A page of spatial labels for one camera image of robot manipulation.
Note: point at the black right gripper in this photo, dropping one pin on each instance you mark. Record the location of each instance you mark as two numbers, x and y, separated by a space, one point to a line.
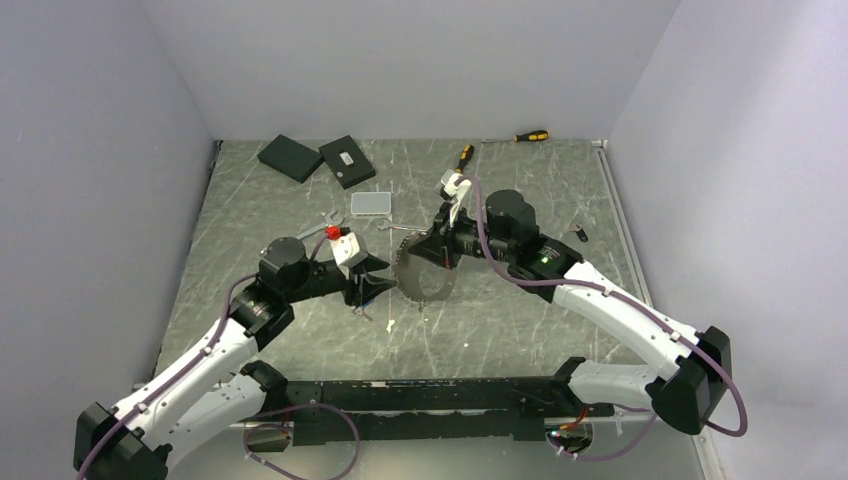
440 246

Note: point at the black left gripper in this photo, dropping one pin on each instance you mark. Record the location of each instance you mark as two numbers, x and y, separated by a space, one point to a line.
364 290

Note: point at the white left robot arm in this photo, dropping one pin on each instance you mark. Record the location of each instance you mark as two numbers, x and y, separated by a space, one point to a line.
218 381

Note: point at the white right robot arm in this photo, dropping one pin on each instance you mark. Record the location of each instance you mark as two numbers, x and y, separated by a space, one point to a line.
685 377

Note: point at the key with blue tag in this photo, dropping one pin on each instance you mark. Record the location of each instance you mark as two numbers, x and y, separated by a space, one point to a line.
361 312

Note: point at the small silver wrench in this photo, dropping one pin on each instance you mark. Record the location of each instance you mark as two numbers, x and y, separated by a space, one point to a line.
386 224

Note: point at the large silver wrench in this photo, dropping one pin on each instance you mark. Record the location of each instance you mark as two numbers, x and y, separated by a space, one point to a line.
332 218

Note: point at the black box with label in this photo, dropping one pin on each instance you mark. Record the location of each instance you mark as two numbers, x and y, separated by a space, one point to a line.
348 163

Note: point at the black flat box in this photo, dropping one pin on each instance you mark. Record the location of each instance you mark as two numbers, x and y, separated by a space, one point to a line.
290 158

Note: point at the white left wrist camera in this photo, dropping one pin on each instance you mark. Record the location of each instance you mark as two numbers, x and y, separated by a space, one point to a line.
349 250

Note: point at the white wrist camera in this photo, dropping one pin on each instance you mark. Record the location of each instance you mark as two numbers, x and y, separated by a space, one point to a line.
349 250
455 188

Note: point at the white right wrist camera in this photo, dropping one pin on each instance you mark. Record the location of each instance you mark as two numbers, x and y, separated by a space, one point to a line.
455 188

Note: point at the white network switch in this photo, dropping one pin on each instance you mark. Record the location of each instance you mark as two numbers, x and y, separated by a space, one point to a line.
371 204

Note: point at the orange black screwdriver at wall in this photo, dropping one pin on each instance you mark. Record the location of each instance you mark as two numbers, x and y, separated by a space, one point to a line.
527 137

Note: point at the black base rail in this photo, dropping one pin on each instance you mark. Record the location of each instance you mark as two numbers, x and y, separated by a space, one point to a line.
521 408

